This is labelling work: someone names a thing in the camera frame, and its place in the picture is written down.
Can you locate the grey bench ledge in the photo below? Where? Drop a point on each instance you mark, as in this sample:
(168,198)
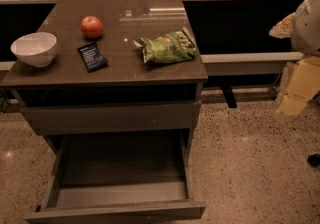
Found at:
(248,63)

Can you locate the grey drawer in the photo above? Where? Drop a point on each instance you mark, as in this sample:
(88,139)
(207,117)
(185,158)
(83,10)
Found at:
(111,118)
(121,178)

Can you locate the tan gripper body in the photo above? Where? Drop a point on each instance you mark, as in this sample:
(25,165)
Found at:
(306,31)

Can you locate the grey drawer cabinet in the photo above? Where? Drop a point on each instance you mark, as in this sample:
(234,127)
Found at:
(126,79)

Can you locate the white ceramic bowl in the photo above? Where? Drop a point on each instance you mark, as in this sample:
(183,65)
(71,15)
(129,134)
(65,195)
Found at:
(35,49)

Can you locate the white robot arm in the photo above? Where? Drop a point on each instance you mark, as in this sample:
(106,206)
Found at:
(302,27)

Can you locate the black object on floor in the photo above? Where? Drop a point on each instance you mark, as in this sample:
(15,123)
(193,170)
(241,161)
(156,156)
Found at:
(314,160)

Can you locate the dark blue snack packet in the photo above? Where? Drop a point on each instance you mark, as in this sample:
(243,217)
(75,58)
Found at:
(92,57)

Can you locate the green chip bag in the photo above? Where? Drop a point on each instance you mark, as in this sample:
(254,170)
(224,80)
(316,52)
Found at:
(173,47)

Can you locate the red apple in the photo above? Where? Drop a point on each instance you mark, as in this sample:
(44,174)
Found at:
(91,27)

